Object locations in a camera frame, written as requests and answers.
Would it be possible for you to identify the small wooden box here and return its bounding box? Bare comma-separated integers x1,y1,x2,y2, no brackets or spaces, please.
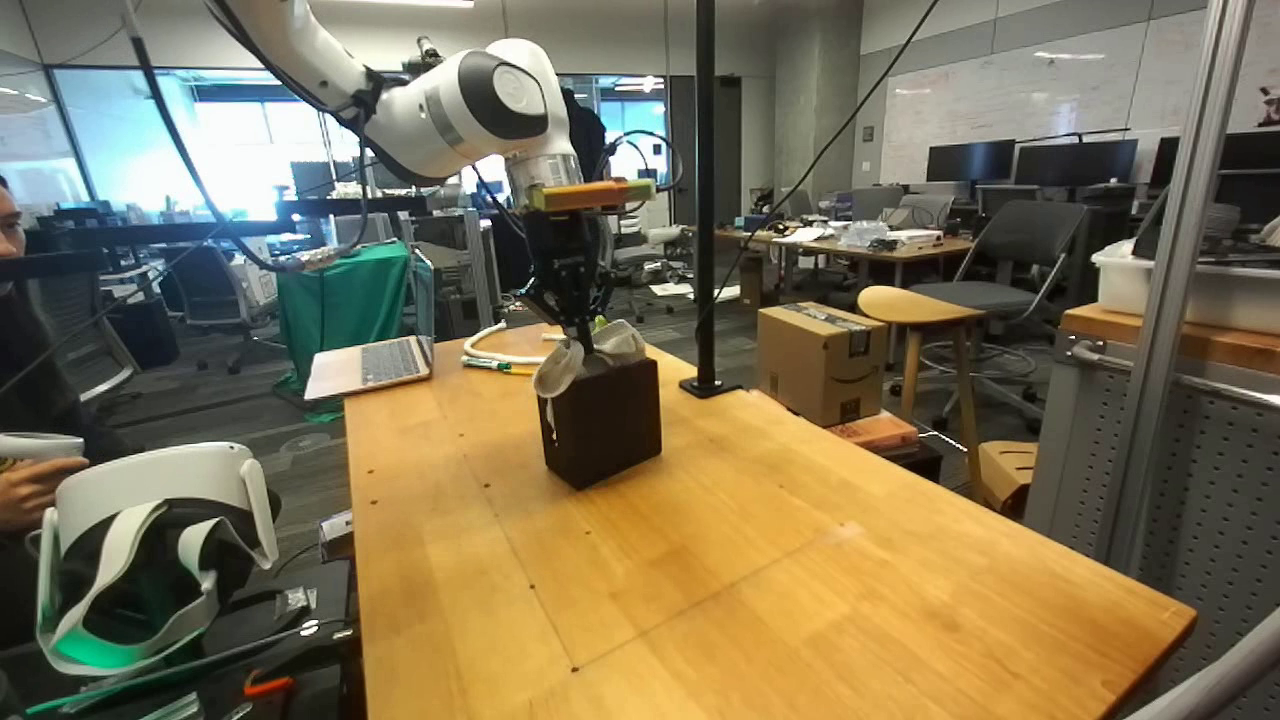
972,434,1044,518

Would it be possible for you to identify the black computer monitor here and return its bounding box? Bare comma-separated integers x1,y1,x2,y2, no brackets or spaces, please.
1010,132,1144,191
925,136,1021,189
1149,122,1280,231

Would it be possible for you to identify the grey metal rail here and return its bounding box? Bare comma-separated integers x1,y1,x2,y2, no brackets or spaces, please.
1125,605,1280,720

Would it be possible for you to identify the black padded office chair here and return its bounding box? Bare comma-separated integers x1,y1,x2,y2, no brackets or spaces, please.
155,240,274,381

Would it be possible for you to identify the cardboard box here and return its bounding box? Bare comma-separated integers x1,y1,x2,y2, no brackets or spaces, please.
751,300,887,433

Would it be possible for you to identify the aluminium frame post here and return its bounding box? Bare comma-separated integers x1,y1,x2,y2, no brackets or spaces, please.
1109,0,1258,581

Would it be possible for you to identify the low wooden seat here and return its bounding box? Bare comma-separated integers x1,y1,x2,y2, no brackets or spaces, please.
828,409,968,470

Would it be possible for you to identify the black pole with base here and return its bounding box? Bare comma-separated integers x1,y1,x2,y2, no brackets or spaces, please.
675,0,740,402

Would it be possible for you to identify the grey perforated metal cabinet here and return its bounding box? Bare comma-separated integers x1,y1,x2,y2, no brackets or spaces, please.
1021,300,1280,694

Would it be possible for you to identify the operator hand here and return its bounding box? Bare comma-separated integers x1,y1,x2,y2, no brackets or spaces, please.
0,450,90,534

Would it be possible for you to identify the green cloth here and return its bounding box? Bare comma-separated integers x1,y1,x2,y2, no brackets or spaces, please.
270,240,421,402

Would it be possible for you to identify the white plastic tub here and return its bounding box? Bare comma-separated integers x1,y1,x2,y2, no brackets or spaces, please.
1088,236,1280,336

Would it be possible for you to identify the standing person in black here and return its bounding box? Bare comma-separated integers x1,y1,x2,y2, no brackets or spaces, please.
563,85,614,185

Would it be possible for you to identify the black hanging cable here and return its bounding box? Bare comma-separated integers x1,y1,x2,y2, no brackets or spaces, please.
714,0,947,290

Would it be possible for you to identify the silver laptop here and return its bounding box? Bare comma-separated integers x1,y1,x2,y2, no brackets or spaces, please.
298,331,441,409

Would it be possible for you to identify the black mesh office chair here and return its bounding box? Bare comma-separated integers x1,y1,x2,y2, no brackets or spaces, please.
910,194,1090,402

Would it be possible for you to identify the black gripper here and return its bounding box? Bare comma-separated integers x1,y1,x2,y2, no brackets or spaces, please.
519,209,611,357

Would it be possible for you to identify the white VR headset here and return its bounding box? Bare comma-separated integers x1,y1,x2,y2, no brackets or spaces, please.
28,434,282,683

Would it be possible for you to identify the orange and black clamp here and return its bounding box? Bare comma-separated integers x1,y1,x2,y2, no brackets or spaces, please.
237,669,298,707

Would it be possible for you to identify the black perforated basket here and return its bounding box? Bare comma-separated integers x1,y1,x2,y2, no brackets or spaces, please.
531,349,668,492

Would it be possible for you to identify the white VR controller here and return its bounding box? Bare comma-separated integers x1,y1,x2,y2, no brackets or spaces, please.
0,427,89,463

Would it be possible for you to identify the white coiled cable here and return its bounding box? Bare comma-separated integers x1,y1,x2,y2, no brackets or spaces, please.
456,317,570,381

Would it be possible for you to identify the wooden stool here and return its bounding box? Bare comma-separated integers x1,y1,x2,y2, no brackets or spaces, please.
850,283,990,455

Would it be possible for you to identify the wooden office desk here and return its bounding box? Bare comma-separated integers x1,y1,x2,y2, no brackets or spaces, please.
710,219,978,312

